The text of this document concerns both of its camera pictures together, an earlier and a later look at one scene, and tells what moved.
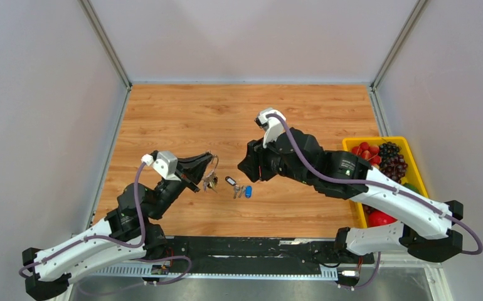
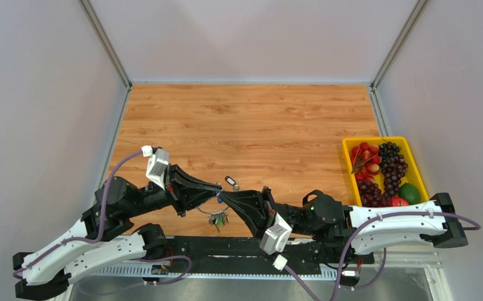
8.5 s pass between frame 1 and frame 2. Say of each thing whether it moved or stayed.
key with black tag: stayed
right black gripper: moved
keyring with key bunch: moved
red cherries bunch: stayed
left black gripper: moved
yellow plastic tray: stayed
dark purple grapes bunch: stayed
